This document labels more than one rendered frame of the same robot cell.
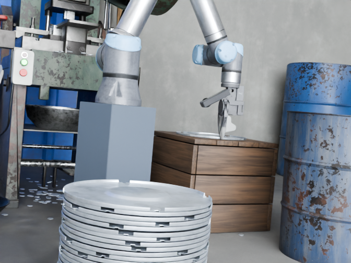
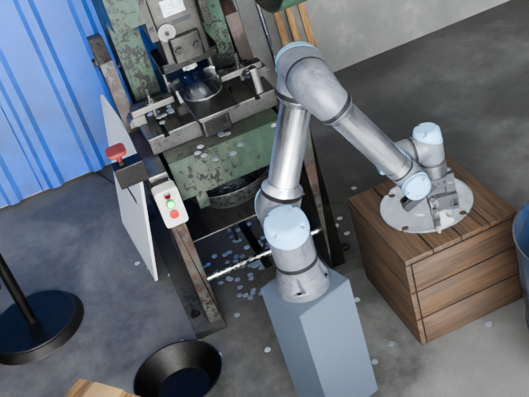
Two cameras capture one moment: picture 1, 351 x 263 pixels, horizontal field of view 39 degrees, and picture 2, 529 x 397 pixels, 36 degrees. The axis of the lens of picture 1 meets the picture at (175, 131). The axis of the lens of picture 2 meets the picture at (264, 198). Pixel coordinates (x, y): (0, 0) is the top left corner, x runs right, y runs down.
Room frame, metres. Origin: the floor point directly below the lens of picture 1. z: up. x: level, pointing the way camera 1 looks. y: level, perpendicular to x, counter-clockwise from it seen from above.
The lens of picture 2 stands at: (-0.05, -0.26, 1.92)
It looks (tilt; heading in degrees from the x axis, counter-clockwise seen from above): 33 degrees down; 16
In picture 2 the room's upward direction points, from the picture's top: 18 degrees counter-clockwise
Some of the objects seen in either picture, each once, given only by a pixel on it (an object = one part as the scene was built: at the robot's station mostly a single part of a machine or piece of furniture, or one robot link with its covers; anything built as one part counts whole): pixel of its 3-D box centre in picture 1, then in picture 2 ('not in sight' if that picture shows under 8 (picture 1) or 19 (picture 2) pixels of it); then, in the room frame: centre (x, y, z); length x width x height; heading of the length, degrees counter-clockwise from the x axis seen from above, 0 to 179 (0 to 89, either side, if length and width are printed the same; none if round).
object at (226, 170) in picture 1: (208, 178); (434, 246); (2.07, -0.15, 0.18); 0.40 x 0.38 x 0.35; 27
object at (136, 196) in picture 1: (138, 193); not in sight; (0.98, 0.06, 0.28); 0.29 x 0.29 x 0.01
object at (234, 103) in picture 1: (230, 100); (439, 190); (1.92, -0.20, 0.50); 0.09 x 0.08 x 0.12; 100
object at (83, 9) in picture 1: (68, 11); (185, 55); (2.37, 0.55, 0.86); 0.20 x 0.16 x 0.05; 116
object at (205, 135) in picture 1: (211, 135); (426, 203); (2.07, -0.15, 0.35); 0.29 x 0.29 x 0.01
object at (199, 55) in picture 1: (209, 55); (397, 159); (1.87, -0.10, 0.66); 0.11 x 0.11 x 0.08; 19
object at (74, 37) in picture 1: (75, 38); (212, 113); (2.21, 0.47, 0.72); 0.25 x 0.14 x 0.14; 26
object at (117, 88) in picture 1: (119, 89); (299, 270); (1.65, 0.20, 0.50); 0.15 x 0.15 x 0.10
